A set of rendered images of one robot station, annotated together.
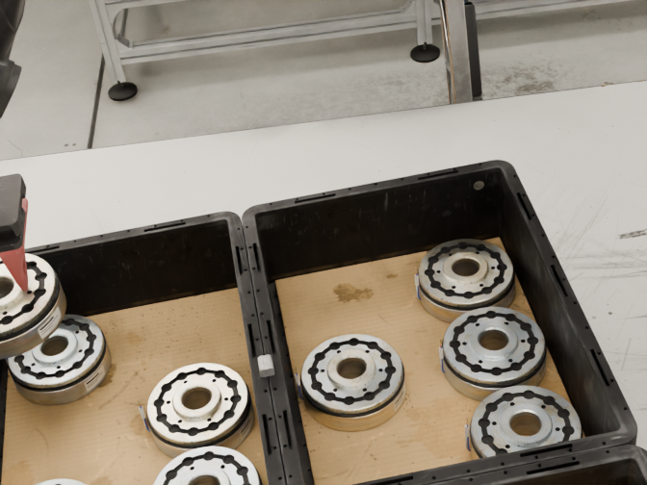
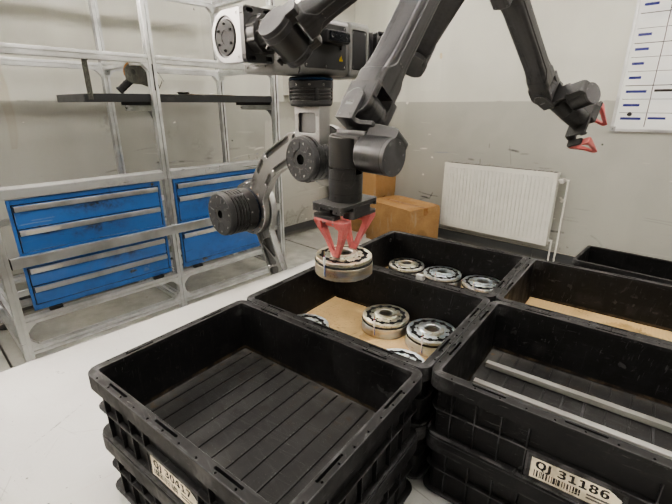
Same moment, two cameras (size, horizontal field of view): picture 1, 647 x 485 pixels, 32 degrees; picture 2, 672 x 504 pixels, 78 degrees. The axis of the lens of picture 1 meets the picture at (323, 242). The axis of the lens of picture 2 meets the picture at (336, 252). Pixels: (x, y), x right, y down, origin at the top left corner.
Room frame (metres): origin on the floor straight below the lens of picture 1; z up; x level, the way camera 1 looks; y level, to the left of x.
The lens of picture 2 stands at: (0.31, 0.83, 1.29)
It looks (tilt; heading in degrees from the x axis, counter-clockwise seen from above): 20 degrees down; 311
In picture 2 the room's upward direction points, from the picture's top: straight up
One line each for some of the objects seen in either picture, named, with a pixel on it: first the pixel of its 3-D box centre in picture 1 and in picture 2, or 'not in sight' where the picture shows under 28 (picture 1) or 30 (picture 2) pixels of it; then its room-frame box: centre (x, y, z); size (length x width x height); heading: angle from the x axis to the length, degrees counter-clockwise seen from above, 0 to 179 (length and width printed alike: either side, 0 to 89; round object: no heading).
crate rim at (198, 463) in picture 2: not in sight; (255, 378); (0.73, 0.52, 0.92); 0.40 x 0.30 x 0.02; 4
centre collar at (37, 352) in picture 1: (55, 346); not in sight; (0.85, 0.30, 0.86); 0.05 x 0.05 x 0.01
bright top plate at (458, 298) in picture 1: (465, 271); (406, 264); (0.88, -0.15, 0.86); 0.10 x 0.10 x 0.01
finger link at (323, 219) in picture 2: not in sight; (340, 230); (0.75, 0.30, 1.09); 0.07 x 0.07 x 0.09; 2
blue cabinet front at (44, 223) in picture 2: not in sight; (101, 241); (2.64, 0.05, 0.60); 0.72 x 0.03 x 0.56; 88
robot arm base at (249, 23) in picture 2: not in sight; (265, 34); (1.15, 0.11, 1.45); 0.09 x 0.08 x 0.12; 88
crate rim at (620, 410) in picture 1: (416, 317); (431, 261); (0.77, -0.08, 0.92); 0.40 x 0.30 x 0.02; 4
